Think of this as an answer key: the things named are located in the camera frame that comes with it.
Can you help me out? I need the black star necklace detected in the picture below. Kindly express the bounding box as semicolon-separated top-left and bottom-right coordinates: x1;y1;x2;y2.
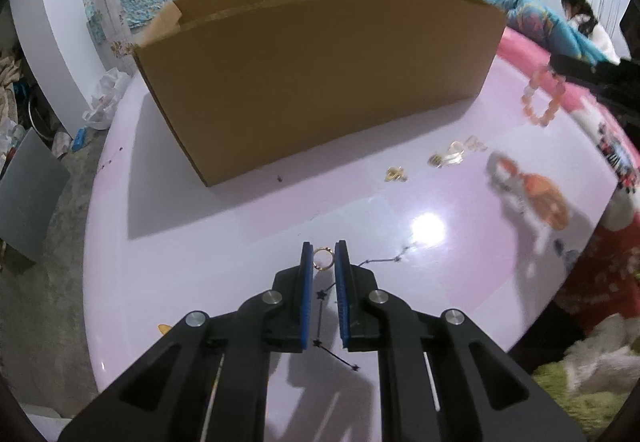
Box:
312;246;417;371

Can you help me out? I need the silver ring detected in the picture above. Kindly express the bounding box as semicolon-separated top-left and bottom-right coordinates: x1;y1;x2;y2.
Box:
444;141;467;167

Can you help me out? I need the pile of clothes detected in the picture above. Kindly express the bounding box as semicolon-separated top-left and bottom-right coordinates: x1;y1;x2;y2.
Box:
0;45;32;138

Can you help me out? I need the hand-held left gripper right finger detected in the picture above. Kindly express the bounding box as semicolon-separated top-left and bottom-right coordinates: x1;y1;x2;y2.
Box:
334;239;586;442

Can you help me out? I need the white plastic bag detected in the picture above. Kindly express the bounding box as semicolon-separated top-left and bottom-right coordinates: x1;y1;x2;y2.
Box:
82;67;132;131

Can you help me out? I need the white fluffy cloth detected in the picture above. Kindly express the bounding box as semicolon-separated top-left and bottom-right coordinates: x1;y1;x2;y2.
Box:
564;316;640;397

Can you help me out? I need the green shaggy rug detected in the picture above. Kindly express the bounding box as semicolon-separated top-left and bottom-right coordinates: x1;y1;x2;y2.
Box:
531;352;640;440

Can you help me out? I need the pink floral blanket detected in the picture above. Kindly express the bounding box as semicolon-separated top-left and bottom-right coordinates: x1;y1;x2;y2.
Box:
495;30;640;338

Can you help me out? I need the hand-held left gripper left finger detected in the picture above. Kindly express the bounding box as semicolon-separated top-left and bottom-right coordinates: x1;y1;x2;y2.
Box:
57;242;315;442

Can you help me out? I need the brown cardboard box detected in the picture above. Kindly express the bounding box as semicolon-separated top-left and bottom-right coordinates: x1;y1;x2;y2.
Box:
131;0;509;188

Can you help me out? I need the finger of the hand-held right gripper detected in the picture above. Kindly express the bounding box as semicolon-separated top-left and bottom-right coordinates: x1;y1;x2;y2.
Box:
575;75;640;123
549;53;640;84

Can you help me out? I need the grey board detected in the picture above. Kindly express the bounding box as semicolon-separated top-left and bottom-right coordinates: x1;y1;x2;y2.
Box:
0;127;72;263

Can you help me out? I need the pink bead bracelet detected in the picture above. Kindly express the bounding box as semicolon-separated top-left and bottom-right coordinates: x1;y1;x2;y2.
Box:
520;66;569;128

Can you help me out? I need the blue floral blanket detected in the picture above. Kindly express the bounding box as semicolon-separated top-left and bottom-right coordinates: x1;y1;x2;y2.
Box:
481;0;603;69

